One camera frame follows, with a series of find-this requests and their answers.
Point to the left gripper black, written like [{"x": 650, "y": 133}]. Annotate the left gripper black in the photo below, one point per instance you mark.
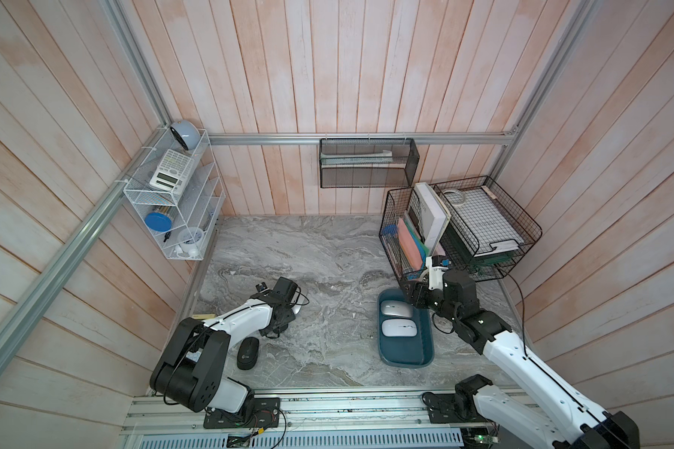
[{"x": 289, "y": 316}]

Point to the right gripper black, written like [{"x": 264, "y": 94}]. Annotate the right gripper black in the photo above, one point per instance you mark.
[{"x": 417, "y": 285}]

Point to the white computer mouse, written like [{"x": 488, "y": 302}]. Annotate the white computer mouse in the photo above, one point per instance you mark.
[{"x": 399, "y": 328}]

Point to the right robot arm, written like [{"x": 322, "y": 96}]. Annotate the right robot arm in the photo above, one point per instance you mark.
[{"x": 566, "y": 418}]

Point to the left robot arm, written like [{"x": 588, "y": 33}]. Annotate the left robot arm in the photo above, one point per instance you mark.
[{"x": 190, "y": 371}]

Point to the black mouse lower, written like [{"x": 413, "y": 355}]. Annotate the black mouse lower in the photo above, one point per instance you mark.
[{"x": 247, "y": 355}]

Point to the white grid notepad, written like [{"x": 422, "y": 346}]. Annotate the white grid notepad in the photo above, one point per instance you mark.
[{"x": 482, "y": 227}]

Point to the pink folder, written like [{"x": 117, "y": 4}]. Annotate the pink folder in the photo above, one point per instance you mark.
[{"x": 409, "y": 246}]

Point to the white thick book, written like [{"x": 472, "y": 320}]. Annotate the white thick book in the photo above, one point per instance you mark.
[{"x": 428, "y": 215}]

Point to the blue lid pencil jar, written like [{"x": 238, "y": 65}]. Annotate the blue lid pencil jar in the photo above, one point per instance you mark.
[{"x": 159, "y": 220}]

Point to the white desk calculator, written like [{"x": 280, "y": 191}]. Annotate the white desk calculator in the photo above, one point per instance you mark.
[{"x": 173, "y": 172}]

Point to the blue grey round speaker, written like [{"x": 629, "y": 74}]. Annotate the blue grey round speaker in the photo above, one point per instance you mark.
[{"x": 186, "y": 135}]

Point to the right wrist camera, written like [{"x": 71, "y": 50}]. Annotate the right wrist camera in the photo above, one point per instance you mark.
[{"x": 435, "y": 268}]

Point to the black wire paper tray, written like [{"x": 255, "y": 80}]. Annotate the black wire paper tray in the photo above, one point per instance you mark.
[{"x": 497, "y": 266}]

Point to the black wire file rack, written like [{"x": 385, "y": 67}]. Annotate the black wire file rack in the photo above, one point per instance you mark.
[{"x": 397, "y": 203}]

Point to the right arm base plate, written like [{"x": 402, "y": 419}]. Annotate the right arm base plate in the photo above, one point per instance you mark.
[{"x": 447, "y": 408}]

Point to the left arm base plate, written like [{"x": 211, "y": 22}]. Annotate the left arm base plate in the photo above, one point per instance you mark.
[{"x": 255, "y": 413}]

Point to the black mesh wall basket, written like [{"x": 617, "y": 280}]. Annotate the black mesh wall basket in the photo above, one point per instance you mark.
[{"x": 367, "y": 162}]

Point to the white wire wall shelf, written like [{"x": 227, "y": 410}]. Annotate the white wire wall shelf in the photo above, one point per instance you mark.
[{"x": 199, "y": 205}]

